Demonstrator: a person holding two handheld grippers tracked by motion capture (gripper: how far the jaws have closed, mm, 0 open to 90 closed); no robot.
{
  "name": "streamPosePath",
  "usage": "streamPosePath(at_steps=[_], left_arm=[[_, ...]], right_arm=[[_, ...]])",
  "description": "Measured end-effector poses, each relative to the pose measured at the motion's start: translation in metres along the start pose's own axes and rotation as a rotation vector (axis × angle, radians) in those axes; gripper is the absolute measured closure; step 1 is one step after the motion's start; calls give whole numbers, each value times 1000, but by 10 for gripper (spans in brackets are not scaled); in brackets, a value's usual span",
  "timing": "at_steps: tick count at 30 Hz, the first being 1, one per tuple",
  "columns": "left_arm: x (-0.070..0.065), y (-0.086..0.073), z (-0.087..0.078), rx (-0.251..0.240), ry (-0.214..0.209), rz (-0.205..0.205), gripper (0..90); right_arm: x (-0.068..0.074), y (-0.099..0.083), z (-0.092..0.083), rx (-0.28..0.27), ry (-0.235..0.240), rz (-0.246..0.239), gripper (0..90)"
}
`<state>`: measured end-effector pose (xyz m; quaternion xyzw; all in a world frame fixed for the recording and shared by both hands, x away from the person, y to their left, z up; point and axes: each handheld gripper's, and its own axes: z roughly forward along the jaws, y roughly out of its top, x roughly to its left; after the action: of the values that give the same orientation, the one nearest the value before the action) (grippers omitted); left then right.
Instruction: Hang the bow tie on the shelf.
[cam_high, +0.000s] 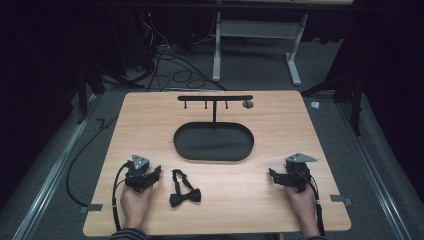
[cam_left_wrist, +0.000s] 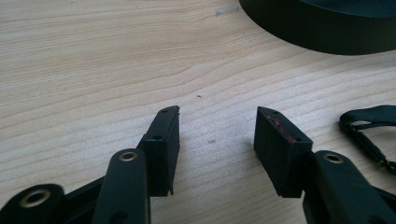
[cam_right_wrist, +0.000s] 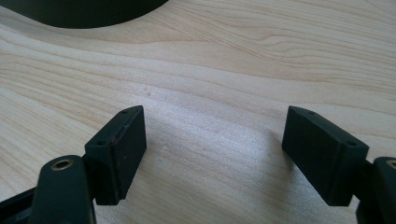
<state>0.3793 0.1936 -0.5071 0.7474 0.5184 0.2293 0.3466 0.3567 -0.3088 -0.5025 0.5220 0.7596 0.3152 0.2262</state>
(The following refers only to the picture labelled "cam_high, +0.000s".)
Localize aluminium floor rail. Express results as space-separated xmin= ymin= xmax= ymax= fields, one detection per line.
xmin=12 ymin=94 xmax=98 ymax=240
xmin=335 ymin=99 xmax=415 ymax=240

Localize grey metal desk frame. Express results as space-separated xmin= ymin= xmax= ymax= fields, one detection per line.
xmin=211 ymin=11 xmax=310 ymax=87

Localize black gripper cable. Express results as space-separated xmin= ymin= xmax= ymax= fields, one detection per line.
xmin=298 ymin=170 xmax=326 ymax=237
xmin=111 ymin=161 xmax=132 ymax=233

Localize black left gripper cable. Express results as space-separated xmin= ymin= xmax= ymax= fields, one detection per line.
xmin=111 ymin=161 xmax=132 ymax=233

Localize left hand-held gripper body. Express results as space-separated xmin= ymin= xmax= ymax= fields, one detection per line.
xmin=124 ymin=153 xmax=156 ymax=194

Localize tangle of floor cables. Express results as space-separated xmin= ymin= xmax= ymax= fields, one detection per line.
xmin=134 ymin=13 xmax=229 ymax=93

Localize person's left hand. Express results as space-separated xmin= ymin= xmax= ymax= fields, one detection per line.
xmin=119 ymin=184 xmax=155 ymax=224

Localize black stand legs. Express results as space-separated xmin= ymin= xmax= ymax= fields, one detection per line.
xmin=300 ymin=70 xmax=364 ymax=137
xmin=75 ymin=62 xmax=145 ymax=126

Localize black rack with oval tray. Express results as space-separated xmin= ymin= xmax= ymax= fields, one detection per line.
xmin=172 ymin=94 xmax=255 ymax=163

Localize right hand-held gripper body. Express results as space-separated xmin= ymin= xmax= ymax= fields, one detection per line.
xmin=282 ymin=152 xmax=319 ymax=194

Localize black bow tie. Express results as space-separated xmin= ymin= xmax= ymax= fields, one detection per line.
xmin=168 ymin=168 xmax=203 ymax=209

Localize person's right hand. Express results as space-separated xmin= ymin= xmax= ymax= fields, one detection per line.
xmin=285 ymin=184 xmax=317 ymax=219

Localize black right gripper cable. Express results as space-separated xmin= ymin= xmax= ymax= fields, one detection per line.
xmin=298 ymin=170 xmax=326 ymax=237

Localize black cable on floor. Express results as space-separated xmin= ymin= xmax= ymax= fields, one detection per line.
xmin=65 ymin=114 xmax=118 ymax=208

